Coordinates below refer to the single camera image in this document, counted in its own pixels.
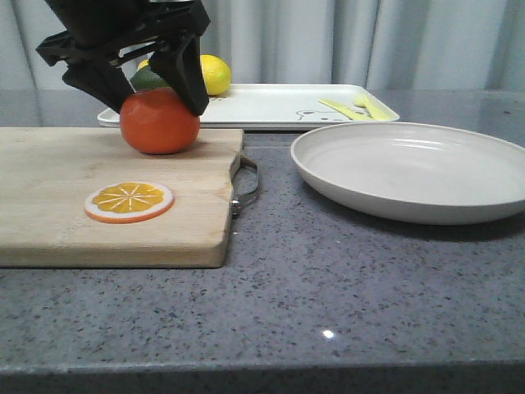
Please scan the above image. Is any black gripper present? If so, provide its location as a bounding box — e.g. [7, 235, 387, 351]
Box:
[36, 1, 210, 116]

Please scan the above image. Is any orange fruit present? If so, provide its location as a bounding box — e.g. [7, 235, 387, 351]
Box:
[120, 87, 200, 154]

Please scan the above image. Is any white round plate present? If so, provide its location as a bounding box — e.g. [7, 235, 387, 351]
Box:
[290, 122, 524, 225]

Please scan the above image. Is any white rectangular bear tray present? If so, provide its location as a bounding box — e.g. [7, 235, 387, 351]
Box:
[97, 83, 400, 131]

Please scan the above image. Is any green lime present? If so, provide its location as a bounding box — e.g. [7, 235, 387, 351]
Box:
[130, 66, 169, 91]

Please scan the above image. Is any yellow lemon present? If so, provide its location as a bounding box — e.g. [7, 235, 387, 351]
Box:
[200, 54, 231, 96]
[137, 59, 148, 70]

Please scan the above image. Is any orange slice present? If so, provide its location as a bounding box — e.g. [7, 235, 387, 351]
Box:
[84, 181, 175, 224]

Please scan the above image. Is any wooden cutting board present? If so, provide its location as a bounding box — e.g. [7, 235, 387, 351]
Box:
[1, 127, 244, 268]

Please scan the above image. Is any yellow-green plastic knife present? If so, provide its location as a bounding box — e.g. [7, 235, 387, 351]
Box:
[318, 98, 373, 121]

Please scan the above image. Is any yellow-green plastic fork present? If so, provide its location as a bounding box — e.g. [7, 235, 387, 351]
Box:
[354, 94, 391, 121]

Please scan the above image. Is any grey curtain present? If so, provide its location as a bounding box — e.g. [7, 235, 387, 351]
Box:
[0, 0, 525, 92]

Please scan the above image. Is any metal cutting board handle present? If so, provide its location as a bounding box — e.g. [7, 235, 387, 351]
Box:
[231, 155, 261, 218]

